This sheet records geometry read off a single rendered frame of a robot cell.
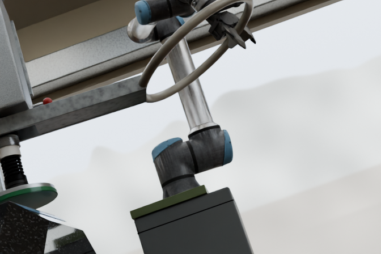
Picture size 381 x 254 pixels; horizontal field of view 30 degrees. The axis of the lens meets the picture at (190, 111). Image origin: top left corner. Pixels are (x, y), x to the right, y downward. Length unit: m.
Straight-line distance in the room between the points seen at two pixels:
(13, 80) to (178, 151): 1.03
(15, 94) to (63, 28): 5.57
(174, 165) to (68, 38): 4.80
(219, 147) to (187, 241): 0.46
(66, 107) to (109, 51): 4.96
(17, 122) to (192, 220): 0.91
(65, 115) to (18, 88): 0.16
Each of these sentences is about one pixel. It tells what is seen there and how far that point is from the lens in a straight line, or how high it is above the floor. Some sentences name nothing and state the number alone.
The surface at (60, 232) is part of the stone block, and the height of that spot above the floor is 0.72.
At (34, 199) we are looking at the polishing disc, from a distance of 2.18.
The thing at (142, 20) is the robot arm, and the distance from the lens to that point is 2.63.
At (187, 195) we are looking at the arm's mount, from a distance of 2.81.
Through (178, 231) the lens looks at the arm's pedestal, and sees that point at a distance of 2.81.
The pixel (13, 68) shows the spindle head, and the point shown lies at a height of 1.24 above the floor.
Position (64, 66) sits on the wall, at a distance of 7.21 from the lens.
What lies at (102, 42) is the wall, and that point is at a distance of 7.19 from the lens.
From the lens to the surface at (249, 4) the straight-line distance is 2.33.
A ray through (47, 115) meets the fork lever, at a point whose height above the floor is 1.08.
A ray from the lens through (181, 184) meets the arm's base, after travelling 2.96.
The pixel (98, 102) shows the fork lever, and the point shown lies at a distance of 2.19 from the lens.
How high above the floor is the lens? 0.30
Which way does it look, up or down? 18 degrees up
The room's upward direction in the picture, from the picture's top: 19 degrees counter-clockwise
